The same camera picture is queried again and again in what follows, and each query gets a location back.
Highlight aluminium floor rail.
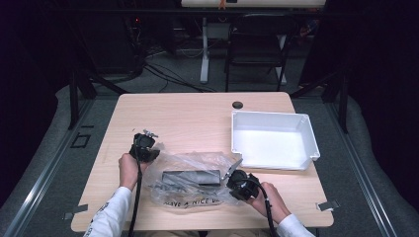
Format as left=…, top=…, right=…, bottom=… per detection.
left=324, top=98, right=400, bottom=237
left=2, top=98, right=96, bottom=237

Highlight person's left hand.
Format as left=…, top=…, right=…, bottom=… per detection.
left=118, top=152, right=150, bottom=193

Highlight clear plastic smiley face bag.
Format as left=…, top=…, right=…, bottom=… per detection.
left=141, top=141, right=245, bottom=212

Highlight black folding chair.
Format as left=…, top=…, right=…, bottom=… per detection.
left=225, top=13, right=299, bottom=93

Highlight black metal stand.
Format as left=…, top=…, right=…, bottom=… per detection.
left=67, top=69, right=130, bottom=130
left=290, top=69, right=350, bottom=134

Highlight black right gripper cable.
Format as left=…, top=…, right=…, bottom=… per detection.
left=241, top=177, right=279, bottom=237

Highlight dark rectangular box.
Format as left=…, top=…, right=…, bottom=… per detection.
left=161, top=169, right=222, bottom=188

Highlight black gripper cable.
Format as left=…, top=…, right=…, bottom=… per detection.
left=241, top=177, right=279, bottom=237
left=127, top=132, right=143, bottom=237

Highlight black floor cables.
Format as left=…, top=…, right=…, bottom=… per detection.
left=141, top=61, right=218, bottom=94

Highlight white plastic bin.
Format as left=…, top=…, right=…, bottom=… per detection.
left=230, top=110, right=321, bottom=172

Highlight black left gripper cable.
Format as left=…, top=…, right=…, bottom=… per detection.
left=127, top=132, right=143, bottom=237

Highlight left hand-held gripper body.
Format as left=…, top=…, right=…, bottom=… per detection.
left=128, top=128, right=159, bottom=163

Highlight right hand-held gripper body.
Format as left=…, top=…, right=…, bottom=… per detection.
left=220, top=158, right=261, bottom=201

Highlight person's right hand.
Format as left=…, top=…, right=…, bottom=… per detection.
left=247, top=182, right=293, bottom=226

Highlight white desk leg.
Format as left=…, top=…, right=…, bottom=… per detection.
left=200, top=16, right=210, bottom=84

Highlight grey tape strip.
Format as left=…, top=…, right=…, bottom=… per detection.
left=63, top=203, right=90, bottom=221
left=315, top=199, right=341, bottom=212

